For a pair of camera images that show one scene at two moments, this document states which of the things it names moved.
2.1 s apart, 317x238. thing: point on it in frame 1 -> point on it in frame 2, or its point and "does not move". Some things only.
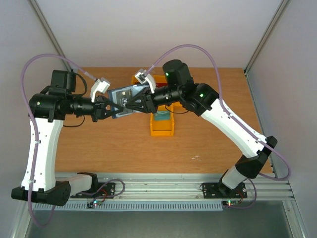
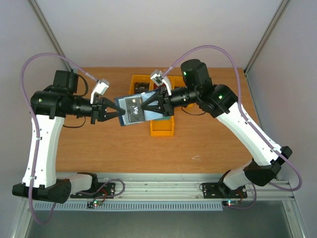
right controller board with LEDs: [230, 203] does not move
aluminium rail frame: [187, 186] does not move
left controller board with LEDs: [91, 205] does not move
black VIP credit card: [122, 98] -> [134, 110]
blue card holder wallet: [135, 90] -> [150, 115]
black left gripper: [100, 105] does not move
